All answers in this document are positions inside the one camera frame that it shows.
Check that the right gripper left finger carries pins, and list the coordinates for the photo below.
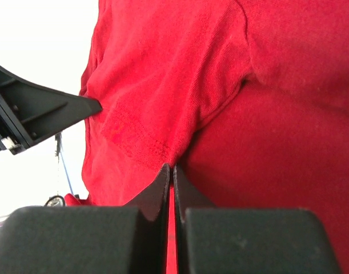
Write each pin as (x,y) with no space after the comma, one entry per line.
(128,239)

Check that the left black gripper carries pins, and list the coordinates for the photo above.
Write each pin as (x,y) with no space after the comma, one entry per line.
(30,113)

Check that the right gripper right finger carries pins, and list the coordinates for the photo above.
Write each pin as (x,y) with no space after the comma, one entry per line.
(210,239)

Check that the red t shirt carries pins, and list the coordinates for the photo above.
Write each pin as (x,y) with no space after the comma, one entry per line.
(251,98)

